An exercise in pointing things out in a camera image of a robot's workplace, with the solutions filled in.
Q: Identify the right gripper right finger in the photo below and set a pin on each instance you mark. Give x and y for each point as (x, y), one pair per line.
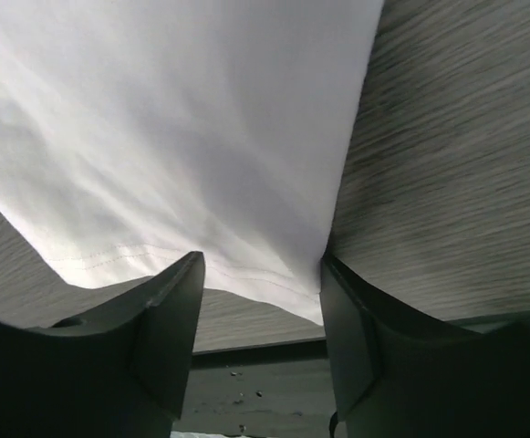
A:
(398, 372)

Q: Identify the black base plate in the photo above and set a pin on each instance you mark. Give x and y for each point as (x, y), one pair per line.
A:
(274, 390)

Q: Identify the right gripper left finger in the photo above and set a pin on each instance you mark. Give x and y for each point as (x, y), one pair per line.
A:
(119, 369)

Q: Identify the white t shirt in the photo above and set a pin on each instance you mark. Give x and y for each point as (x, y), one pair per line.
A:
(134, 132)

